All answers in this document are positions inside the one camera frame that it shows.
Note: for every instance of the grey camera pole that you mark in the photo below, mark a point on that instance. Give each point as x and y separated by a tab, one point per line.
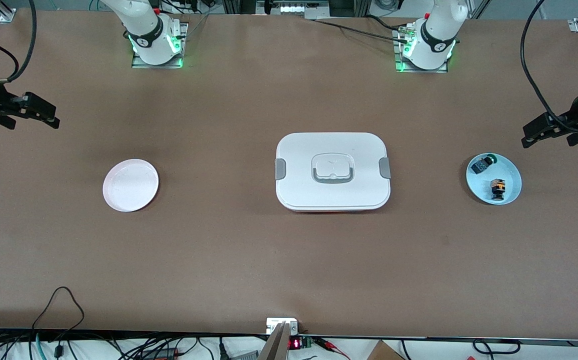
276	345

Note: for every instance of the pink round plate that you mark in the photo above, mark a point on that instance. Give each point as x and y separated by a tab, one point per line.
130	185

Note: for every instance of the red digit display module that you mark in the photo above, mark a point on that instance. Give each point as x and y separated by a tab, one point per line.
295	344

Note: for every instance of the blue black small object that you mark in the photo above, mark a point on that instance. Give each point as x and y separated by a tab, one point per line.
480	165

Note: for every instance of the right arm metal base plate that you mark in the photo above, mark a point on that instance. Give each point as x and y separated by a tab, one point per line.
139	64

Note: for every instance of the grey device with lit panel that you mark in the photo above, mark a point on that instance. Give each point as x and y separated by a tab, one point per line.
291	7

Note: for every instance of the white lidded lunch box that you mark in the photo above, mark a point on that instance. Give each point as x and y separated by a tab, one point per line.
319	150

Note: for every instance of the small metal bracket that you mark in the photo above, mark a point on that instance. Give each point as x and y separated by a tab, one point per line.
275	324

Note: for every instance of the orange push button switch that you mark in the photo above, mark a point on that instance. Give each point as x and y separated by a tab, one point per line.
497	188

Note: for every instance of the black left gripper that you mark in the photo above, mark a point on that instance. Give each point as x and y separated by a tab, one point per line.
575	113

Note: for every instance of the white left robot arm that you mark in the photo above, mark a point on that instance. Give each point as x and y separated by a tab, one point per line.
436	35

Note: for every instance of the black power adapter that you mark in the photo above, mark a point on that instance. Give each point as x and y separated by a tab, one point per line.
161	353

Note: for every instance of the brown cardboard box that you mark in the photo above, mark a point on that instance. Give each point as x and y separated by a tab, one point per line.
384	352

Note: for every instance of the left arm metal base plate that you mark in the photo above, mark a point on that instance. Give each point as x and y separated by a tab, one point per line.
401	68

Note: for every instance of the red clip leads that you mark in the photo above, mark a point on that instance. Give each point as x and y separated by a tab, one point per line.
331	345

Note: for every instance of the light blue round plate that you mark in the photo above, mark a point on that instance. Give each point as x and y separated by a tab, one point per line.
509	175

